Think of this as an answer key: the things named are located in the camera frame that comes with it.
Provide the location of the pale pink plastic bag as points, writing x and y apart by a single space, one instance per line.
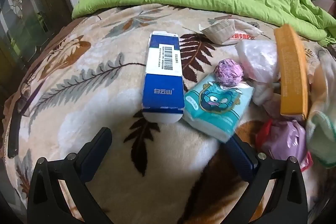
258 58

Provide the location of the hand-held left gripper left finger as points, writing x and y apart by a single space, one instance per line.
95 145

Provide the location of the leaf print blanket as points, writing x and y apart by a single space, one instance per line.
92 98

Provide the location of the orange cardboard box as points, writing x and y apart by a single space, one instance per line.
291 69

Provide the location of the white red snack wrapper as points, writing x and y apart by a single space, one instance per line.
223 32

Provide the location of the white cloth green trim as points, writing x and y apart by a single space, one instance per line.
323 134

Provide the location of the red plastic wrapper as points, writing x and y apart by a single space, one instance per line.
263 129

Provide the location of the teal cartoon tissue pack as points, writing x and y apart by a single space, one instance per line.
212 108

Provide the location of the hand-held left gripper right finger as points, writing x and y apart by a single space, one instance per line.
241 158

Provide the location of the purple paper ball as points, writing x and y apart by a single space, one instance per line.
228 73

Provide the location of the glass door cabinet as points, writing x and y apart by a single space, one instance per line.
21 3

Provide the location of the blue white cardboard box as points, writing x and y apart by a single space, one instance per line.
162 82

